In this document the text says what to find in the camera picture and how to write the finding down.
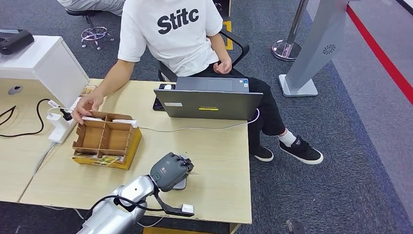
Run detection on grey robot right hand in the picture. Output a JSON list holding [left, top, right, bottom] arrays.
[[286, 219, 305, 234]]

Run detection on person's right hand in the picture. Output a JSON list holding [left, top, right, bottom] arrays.
[[71, 94, 105, 125]]

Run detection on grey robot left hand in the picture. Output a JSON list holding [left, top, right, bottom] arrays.
[[150, 152, 195, 193]]

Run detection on person's left hand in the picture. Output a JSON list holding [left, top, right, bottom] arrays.
[[213, 59, 233, 75]]

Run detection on wooden card organizer box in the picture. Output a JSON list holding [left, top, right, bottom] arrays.
[[71, 111, 143, 171]]

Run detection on seated person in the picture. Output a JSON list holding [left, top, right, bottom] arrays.
[[71, 0, 324, 165]]

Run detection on background person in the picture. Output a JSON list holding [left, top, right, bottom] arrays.
[[56, 0, 126, 17]]

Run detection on black office chair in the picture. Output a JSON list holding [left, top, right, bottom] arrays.
[[154, 29, 250, 82]]

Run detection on white power adapter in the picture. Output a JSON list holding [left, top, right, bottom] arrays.
[[46, 112, 67, 130]]

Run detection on grey laptop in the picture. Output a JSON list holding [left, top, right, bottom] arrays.
[[153, 76, 264, 121]]

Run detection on white power strip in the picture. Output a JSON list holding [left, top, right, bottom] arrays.
[[48, 97, 81, 145]]

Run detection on white cabinet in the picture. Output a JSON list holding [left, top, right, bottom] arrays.
[[0, 35, 90, 109]]

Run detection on chrome base stool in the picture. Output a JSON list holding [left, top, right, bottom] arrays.
[[65, 8, 115, 51]]

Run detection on black device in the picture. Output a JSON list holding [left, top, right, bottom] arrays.
[[0, 29, 35, 56]]

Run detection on grey kiosk stand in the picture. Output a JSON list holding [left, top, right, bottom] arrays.
[[278, 0, 351, 98]]

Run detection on black plug and cable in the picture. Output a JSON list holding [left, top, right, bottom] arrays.
[[0, 98, 74, 138]]

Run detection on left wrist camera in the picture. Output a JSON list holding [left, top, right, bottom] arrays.
[[153, 190, 195, 217]]

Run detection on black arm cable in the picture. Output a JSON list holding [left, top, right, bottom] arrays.
[[84, 195, 164, 220]]

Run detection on white laptop charger cable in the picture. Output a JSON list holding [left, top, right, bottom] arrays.
[[138, 109, 261, 133]]

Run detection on white cable under desk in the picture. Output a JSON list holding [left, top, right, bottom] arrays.
[[137, 217, 164, 228]]

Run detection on chrome stanchion post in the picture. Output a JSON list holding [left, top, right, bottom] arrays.
[[271, 0, 310, 62]]

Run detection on white power strip cord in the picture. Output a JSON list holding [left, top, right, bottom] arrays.
[[32, 142, 57, 176]]

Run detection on thin black cable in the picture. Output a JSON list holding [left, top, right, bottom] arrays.
[[0, 105, 17, 127]]

